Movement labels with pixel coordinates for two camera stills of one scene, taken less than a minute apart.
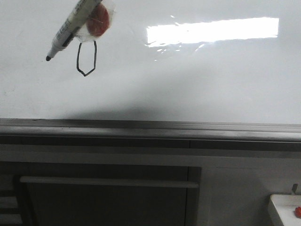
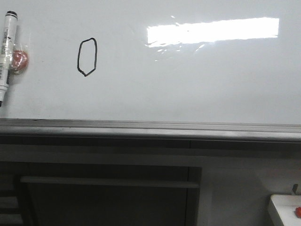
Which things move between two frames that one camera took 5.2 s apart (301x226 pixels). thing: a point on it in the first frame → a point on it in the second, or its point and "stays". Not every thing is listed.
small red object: [297, 212] stays
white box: [285, 204] stays
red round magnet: [98, 22] → [20, 60]
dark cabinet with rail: [48, 194] stays
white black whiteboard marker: [69, 26] → [10, 35]
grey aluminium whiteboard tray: [63, 131] stays
